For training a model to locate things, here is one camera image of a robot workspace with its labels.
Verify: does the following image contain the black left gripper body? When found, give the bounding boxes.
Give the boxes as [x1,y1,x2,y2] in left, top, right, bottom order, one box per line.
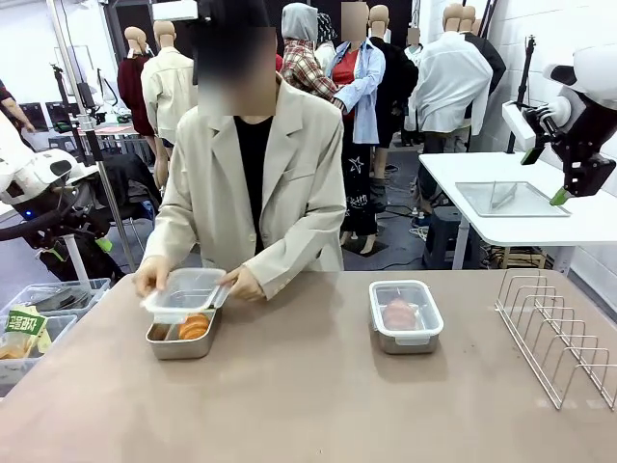
[28,185,110,250]

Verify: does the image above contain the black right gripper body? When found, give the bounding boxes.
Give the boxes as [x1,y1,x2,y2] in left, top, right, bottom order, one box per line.
[561,91,617,197]

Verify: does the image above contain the metal tongs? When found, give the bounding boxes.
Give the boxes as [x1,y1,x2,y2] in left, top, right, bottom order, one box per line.
[491,180,520,210]

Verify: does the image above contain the silver baking tray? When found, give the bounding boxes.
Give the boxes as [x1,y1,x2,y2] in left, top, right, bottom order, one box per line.
[455,180,573,219]

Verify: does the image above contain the clear plastic container lid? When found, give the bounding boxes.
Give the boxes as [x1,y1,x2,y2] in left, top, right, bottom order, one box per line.
[140,267,231,325]
[368,279,445,346]

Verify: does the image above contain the golden croissant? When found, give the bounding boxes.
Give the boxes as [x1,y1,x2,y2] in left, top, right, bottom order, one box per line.
[176,313,211,341]
[384,298,416,332]

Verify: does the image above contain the stainless steel food container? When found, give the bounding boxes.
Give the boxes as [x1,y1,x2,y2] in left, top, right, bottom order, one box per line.
[374,331,441,356]
[145,308,223,361]

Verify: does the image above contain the person's left forearm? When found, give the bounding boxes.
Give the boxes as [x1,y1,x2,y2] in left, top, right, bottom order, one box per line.
[243,209,346,301]

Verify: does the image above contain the person's right forearm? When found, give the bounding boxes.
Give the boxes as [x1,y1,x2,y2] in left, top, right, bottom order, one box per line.
[142,202,206,267]

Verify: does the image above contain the person's right hand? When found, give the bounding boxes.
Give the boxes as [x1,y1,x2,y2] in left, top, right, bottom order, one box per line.
[133,255,173,298]

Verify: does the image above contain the person's left hand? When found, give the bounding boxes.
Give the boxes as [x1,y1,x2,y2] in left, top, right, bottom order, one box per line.
[216,264,267,303]

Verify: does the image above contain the clear plastic storage bin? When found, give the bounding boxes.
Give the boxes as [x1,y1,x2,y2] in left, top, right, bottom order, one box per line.
[9,278,112,315]
[0,313,79,399]

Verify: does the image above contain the grey metal stand pole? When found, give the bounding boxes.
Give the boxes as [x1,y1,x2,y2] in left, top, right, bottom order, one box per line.
[47,0,139,273]

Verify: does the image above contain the black jacket on chair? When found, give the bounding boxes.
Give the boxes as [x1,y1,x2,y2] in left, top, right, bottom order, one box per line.
[103,152,164,224]

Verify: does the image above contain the black tripod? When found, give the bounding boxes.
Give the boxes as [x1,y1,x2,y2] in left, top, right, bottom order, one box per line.
[506,34,537,153]

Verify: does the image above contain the green snack bag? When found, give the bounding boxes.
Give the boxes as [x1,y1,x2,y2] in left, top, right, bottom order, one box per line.
[3,305,52,359]

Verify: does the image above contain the mannequin in black coat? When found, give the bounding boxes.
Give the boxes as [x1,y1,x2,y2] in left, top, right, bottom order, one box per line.
[462,4,507,97]

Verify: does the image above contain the mannequin in white shirt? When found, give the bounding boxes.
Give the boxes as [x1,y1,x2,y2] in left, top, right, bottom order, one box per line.
[413,2,494,137]

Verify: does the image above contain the dark plastic stool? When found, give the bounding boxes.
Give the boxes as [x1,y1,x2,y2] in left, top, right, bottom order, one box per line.
[422,205,483,270]

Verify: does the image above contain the background person in dark shirt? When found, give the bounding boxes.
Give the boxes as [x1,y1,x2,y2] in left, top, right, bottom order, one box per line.
[0,79,38,137]

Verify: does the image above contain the mannequin in dark red sweater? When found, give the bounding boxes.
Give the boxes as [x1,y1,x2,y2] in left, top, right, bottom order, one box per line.
[117,26,156,138]

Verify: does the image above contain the mannequin in black jacket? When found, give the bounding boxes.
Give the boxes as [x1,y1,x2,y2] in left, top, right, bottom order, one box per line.
[368,4,419,149]

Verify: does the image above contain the mannequin in cream jacket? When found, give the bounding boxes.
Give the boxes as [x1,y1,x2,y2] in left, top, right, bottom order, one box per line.
[140,18,200,190]

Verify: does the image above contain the mannequin in blue shirt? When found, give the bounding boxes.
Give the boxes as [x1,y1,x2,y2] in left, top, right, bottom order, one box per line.
[331,2,388,256]

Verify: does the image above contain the person in beige blazer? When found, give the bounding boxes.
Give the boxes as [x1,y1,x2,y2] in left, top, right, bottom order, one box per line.
[142,0,347,301]

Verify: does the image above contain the mannequin in plaid hoodie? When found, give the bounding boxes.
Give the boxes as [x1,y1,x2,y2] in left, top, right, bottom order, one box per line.
[278,2,341,103]

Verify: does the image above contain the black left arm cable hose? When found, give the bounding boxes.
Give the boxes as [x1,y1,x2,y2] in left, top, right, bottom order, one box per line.
[0,210,97,243]

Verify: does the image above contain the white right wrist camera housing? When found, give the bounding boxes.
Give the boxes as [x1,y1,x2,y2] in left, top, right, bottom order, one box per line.
[501,100,538,142]

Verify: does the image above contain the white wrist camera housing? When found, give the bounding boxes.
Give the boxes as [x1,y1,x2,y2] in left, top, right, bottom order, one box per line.
[501,100,538,142]
[28,149,100,188]

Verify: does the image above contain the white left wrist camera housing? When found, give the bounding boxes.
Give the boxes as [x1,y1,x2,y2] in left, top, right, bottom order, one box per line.
[28,149,100,188]

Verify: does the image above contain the metal wire lid rack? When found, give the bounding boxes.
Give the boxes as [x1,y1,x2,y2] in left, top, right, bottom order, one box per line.
[495,268,617,411]

